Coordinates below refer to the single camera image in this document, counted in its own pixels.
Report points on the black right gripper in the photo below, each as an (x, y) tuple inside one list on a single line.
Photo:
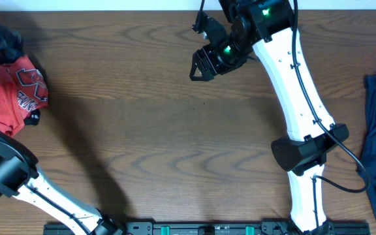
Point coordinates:
[(209, 64)]

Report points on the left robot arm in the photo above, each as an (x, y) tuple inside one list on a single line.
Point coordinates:
[(22, 178)]

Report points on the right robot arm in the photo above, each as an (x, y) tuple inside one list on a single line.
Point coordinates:
[(269, 29)]

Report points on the red printed t-shirt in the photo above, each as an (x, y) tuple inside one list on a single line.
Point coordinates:
[(23, 90)]

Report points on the black garment under red shirt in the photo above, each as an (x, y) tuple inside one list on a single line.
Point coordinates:
[(33, 118)]

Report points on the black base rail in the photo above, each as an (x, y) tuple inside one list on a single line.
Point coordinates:
[(262, 228)]

